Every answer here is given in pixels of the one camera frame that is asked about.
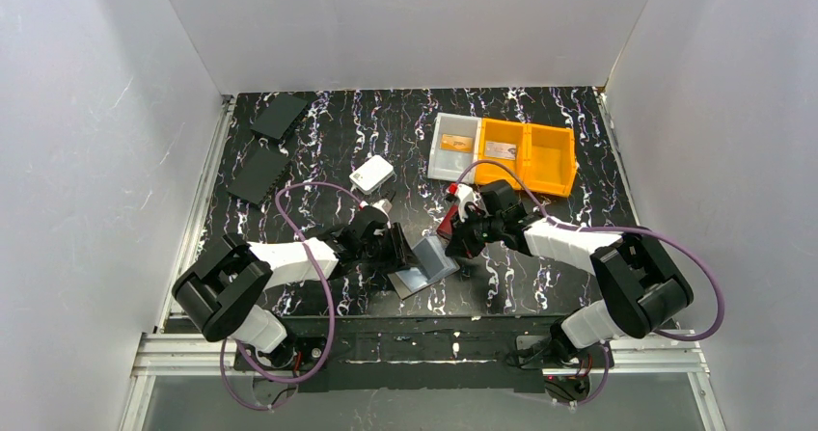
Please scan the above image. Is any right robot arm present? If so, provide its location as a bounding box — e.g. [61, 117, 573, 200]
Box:
[438, 180, 694, 357]

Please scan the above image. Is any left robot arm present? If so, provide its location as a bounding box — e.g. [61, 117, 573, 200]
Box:
[172, 205, 417, 354]

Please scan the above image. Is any red card holder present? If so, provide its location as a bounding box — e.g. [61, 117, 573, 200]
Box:
[436, 207, 458, 240]

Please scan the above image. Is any black comb piece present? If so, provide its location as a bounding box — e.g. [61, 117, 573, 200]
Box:
[381, 190, 395, 204]

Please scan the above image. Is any white box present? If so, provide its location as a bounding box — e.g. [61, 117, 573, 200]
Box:
[349, 155, 395, 195]

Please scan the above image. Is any white plastic bin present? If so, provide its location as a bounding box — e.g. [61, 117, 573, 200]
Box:
[426, 113, 482, 181]

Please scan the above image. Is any orange plastic bin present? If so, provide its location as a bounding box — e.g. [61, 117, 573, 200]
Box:
[474, 118, 526, 190]
[523, 124, 577, 198]

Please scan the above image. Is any black base bar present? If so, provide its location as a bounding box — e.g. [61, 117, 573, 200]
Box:
[233, 315, 614, 392]

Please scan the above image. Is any black ridged block near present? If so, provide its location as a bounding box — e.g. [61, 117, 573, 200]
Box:
[228, 148, 291, 205]

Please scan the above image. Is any black ridged block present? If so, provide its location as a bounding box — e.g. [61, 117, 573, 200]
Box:
[251, 94, 308, 142]
[228, 148, 291, 205]

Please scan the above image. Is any black ridged block far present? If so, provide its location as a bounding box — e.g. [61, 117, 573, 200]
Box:
[251, 94, 308, 142]

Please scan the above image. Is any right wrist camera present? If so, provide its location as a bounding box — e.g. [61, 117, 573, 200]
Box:
[446, 182, 480, 221]

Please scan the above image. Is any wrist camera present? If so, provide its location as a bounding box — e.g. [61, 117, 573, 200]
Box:
[359, 198, 392, 222]
[446, 182, 480, 221]

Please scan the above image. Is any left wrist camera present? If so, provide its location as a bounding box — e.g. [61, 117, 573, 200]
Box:
[359, 198, 392, 222]

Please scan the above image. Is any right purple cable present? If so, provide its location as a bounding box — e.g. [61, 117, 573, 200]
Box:
[454, 159, 726, 407]

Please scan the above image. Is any purple cable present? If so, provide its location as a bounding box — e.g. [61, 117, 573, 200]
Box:
[454, 159, 726, 407]
[219, 181, 368, 413]

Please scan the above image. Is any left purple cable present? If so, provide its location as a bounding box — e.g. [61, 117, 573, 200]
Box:
[219, 181, 368, 413]

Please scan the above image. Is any aluminium frame rail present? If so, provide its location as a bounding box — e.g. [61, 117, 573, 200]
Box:
[119, 95, 236, 430]

